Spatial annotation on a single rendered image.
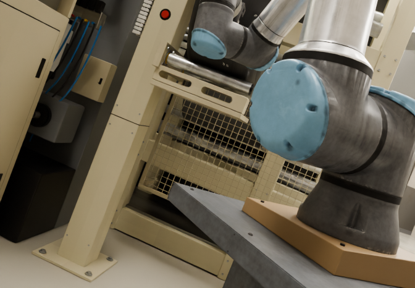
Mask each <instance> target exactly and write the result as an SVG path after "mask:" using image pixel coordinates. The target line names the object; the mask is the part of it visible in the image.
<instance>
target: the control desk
mask: <svg viewBox="0 0 415 288"><path fill-rule="evenodd" d="M76 1H77V0H0V202H1V199H2V196H3V194H4V191H5V189H6V185H7V183H8V181H9V177H10V175H11V172H12V170H13V167H14V164H15V162H16V159H17V157H18V154H19V151H20V149H21V146H22V143H23V140H24V138H25V135H26V133H27V130H28V127H29V125H30V122H31V119H32V117H33V114H34V112H35V109H36V106H37V104H38V101H39V98H40V96H41V93H42V91H43V88H44V84H45V83H46V79H47V77H48V75H49V71H50V70H51V66H52V64H53V61H54V58H55V56H56V53H57V50H58V48H59V45H60V43H61V40H62V37H63V35H64V32H65V29H66V27H67V24H68V22H69V19H68V18H70V17H71V15H72V12H73V9H74V7H75V3H76Z"/></svg>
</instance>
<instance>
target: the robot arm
mask: <svg viewBox="0 0 415 288"><path fill-rule="evenodd" d="M241 5H242V6H241ZM376 5H377V0H271V2H270V3H269V4H268V5H267V6H266V8H265V9H264V10H263V11H262V12H261V14H260V15H259V17H258V18H257V19H255V20H254V21H253V23H252V24H251V25H250V26H249V27H248V28H246V27H244V26H242V25H240V24H239V19H240V16H241V17H243V15H244V13H245V3H243V2H242V1H241V0H200V2H199V7H198V11H197V15H196V20H195V25H194V28H193V31H192V33H191V47H192V49H193V50H194V51H195V52H196V53H198V54H200V55H202V56H205V57H207V58H210V59H222V58H228V59H231V60H233V61H235V62H237V63H239V64H242V65H244V66H246V67H247V68H249V69H254V70H257V71H263V70H266V71H265V72H264V73H263V74H262V75H261V77H260V78H259V80H258V82H257V84H256V86H255V88H254V90H253V94H252V97H251V102H252V106H251V107H250V108H249V119H250V123H251V128H252V130H253V133H254V136H255V137H256V139H257V140H258V142H259V143H260V144H261V145H262V146H263V147H264V148H265V149H267V150H269V151H271V152H273V153H275V154H277V155H279V156H281V157H283V158H285V159H287V160H290V161H297V162H299V163H303V164H307V165H310V166H314V167H318V168H321V169H322V172H321V176H320V179H319V181H318V183H317V185H316V186H315V187H314V188H313V190H312V191H311V193H310V194H309V195H308V197H307V198H306V199H305V201H304V203H302V204H300V206H299V208H298V212H297V214H296V217H297V218H298V219H299V220H300V221H302V222H303V223H305V224H307V225H308V226H310V227H312V228H314V229H316V230H318V231H320V232H323V233H325V234H327V235H329V236H331V237H334V238H336V239H339V240H342V241H344V242H347V243H349V244H352V245H355V246H358V247H361V248H365V249H367V250H371V251H374V252H378V253H383V254H388V255H396V253H397V251H398V247H399V245H400V231H399V220H398V209H399V206H400V203H401V199H402V197H403V194H404V192H405V188H406V185H407V183H408V179H409V176H410V173H411V170H412V168H413V164H414V161H415V100H414V99H412V98H410V97H408V96H406V95H404V94H401V93H398V92H396V91H393V90H392V91H388V90H386V89H385V88H382V87H377V86H373V85H371V82H372V76H373V73H374V70H373V68H372V67H371V65H370V64H369V63H368V61H367V60H366V58H365V56H364V55H365V52H366V47H367V42H368V39H369V34H370V31H371V27H372V21H373V18H374V13H375V8H376ZM243 9H244V11H243ZM304 14H305V16H304ZM303 16H304V21H303V26H302V29H301V33H300V38H299V41H298V44H297V45H296V46H294V47H293V48H291V49H289V50H288V51H286V52H285V53H284V54H283V58H282V60H281V61H279V62H276V63H275V64H274V62H275V60H276V59H277V56H278V54H279V44H280V43H281V42H282V40H283V39H284V38H285V37H286V35H287V34H288V33H289V32H290V30H291V29H292V28H293V27H294V26H295V25H296V24H297V23H298V21H299V20H300V19H301V18H302V17H303ZM271 66H272V68H271V69H268V68H269V67H271Z"/></svg>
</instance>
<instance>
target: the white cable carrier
mask: <svg viewBox="0 0 415 288"><path fill-rule="evenodd" d="M144 2H145V3H143V6H144V7H142V8H141V10H143V11H140V14H141V15H140V14H139V15H138V18H137V20H136V21H137V22H136V24H135V25H137V26H134V29H136V30H133V31H132V32H133V33H135V34H136V35H137V36H140V37H141V33H142V32H143V29H144V27H145V24H146V21H147V19H148V16H149V13H150V12H151V8H152V6H153V4H154V0H144ZM139 18H140V19H139Z"/></svg>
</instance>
